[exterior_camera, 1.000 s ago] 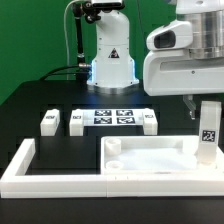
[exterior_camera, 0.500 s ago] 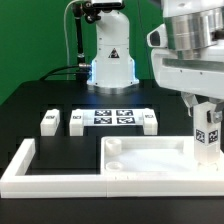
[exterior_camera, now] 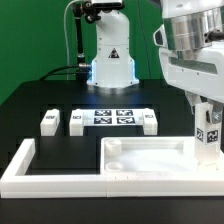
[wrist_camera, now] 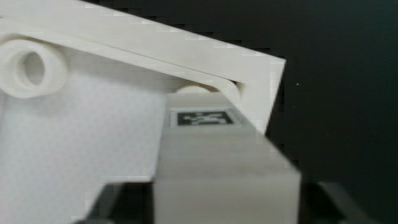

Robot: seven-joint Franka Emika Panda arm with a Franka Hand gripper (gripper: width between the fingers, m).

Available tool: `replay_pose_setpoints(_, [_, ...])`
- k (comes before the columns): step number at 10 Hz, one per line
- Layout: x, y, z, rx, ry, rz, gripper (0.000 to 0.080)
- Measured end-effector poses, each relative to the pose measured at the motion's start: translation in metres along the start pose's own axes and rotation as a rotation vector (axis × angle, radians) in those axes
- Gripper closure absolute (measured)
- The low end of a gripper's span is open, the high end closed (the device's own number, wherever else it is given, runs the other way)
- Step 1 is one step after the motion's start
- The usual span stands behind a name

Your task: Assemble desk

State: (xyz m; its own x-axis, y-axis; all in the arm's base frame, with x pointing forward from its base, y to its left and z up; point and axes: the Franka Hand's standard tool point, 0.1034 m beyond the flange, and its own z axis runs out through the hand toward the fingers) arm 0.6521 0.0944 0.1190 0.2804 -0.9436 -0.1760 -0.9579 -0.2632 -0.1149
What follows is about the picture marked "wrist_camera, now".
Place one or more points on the white U-shaped obstacle frame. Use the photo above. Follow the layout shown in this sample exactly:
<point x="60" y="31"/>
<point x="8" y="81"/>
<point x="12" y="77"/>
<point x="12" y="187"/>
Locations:
<point x="119" y="36"/>

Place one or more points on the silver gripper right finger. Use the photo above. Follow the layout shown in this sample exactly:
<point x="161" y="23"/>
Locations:
<point x="328" y="206"/>

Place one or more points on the white desk leg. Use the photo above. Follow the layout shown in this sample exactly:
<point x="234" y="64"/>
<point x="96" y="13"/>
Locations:
<point x="225" y="181"/>

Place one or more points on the white desk top tray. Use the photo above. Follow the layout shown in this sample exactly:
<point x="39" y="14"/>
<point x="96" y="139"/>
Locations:
<point x="80" y="134"/>

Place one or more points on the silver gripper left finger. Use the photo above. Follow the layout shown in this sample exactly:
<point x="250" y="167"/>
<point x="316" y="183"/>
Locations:
<point x="122" y="205"/>

